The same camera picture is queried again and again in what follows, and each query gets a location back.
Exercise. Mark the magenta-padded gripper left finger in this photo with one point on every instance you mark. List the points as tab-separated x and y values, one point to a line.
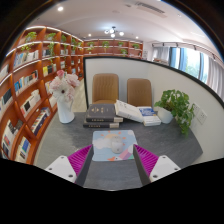
62	168

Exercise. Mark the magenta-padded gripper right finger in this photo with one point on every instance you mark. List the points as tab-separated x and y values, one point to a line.
162	167

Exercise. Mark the light grey computer mouse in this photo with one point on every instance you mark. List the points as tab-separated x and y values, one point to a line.
117	145

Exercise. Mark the sun and cloud mouse pad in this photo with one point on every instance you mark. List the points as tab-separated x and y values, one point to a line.
103	150

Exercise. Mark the blue and white book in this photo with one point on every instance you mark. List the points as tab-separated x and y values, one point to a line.
150	116

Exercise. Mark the white jug vase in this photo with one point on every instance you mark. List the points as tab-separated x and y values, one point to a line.
65	113

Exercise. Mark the thick dark grey book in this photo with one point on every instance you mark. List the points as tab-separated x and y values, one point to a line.
98	125
100	111

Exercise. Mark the green plant in white pot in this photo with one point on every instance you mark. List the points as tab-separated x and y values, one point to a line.
176	105

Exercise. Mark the thick white book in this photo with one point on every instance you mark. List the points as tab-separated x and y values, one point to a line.
128	111

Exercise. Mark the tan upholstered chair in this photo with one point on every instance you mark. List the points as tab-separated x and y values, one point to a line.
139	91
105	88

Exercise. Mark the pink and white flower bouquet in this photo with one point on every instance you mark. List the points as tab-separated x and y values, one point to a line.
63	86

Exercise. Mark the large orange wooden bookshelf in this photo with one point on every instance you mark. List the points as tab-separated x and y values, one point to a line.
30	93

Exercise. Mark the orange shelf with plants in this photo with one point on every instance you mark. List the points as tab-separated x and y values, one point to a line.
113	48

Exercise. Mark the ceiling lamp cluster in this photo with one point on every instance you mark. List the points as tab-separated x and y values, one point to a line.
113	32

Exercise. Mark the ceiling air conditioner vent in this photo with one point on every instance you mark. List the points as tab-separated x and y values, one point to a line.
150	8

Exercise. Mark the white wall socket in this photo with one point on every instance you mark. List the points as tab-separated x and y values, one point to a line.
196	109
201	116

